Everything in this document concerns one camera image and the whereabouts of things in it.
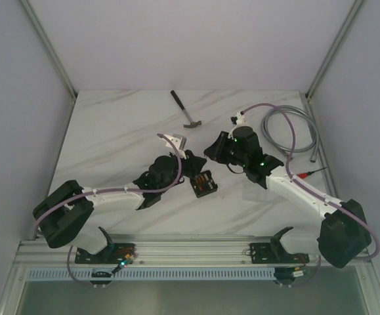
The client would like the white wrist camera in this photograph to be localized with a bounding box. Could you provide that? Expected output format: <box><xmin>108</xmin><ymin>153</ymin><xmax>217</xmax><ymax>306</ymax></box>
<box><xmin>228</xmin><ymin>111</ymin><xmax>247</xmax><ymax>138</ymax></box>
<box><xmin>158</xmin><ymin>134</ymin><xmax>187</xmax><ymax>152</ymax></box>

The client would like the silver flexible metal hose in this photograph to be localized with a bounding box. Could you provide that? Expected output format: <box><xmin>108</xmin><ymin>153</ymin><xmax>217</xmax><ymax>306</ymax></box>
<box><xmin>261</xmin><ymin>104</ymin><xmax>318</xmax><ymax>163</ymax></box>

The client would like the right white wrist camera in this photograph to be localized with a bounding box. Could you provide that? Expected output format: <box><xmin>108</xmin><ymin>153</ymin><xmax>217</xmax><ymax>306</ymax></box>
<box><xmin>228</xmin><ymin>111</ymin><xmax>247</xmax><ymax>138</ymax></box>

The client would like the grey slotted cable duct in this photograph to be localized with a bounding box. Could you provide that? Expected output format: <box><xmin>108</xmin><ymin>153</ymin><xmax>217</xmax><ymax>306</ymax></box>
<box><xmin>26</xmin><ymin>267</ymin><xmax>304</xmax><ymax>282</ymax></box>

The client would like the clear plastic fuse box cover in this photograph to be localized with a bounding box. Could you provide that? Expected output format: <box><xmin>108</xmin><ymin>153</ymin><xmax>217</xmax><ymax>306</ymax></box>
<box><xmin>242</xmin><ymin>182</ymin><xmax>268</xmax><ymax>202</ymax></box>

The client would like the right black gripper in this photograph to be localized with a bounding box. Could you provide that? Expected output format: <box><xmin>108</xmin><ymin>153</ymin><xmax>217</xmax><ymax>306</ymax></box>
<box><xmin>203</xmin><ymin>131</ymin><xmax>247</xmax><ymax>167</ymax></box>

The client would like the aluminium mounting rail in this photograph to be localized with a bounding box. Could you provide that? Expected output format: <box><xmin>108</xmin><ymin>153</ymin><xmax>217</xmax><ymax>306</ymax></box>
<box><xmin>14</xmin><ymin>233</ymin><xmax>371</xmax><ymax>266</ymax></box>

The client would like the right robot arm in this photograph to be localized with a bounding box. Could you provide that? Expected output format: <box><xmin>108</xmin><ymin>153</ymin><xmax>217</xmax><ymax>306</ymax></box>
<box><xmin>204</xmin><ymin>126</ymin><xmax>371</xmax><ymax>268</ymax></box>

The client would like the red handled screwdriver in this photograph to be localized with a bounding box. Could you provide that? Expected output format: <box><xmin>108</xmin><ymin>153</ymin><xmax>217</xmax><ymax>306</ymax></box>
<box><xmin>297</xmin><ymin>167</ymin><xmax>327</xmax><ymax>179</ymax></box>

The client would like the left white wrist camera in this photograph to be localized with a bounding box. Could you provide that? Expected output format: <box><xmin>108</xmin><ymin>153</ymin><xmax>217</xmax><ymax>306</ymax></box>
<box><xmin>158</xmin><ymin>134</ymin><xmax>187</xmax><ymax>152</ymax></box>

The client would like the black fuse box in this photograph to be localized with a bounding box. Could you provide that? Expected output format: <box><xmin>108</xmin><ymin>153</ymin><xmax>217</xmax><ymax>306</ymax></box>
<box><xmin>190</xmin><ymin>170</ymin><xmax>218</xmax><ymax>198</ymax></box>

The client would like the claw hammer black handle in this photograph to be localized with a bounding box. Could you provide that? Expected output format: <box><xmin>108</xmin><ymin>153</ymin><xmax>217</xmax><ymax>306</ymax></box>
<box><xmin>170</xmin><ymin>89</ymin><xmax>203</xmax><ymax>129</ymax></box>

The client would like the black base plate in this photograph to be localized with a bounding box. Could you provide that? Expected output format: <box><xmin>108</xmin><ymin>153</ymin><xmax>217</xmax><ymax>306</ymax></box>
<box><xmin>75</xmin><ymin>243</ymin><xmax>136</xmax><ymax>264</ymax></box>
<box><xmin>249</xmin><ymin>243</ymin><xmax>310</xmax><ymax>264</ymax></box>

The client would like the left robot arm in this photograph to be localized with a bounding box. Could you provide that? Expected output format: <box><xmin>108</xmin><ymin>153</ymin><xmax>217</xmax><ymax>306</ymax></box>
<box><xmin>32</xmin><ymin>150</ymin><xmax>207</xmax><ymax>264</ymax></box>

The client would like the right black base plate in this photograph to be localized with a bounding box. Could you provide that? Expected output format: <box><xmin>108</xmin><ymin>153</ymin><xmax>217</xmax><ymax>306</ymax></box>
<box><xmin>249</xmin><ymin>243</ymin><xmax>310</xmax><ymax>264</ymax></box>

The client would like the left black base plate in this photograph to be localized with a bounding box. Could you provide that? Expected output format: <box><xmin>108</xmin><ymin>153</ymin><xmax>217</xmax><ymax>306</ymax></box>
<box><xmin>75</xmin><ymin>243</ymin><xmax>136</xmax><ymax>264</ymax></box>

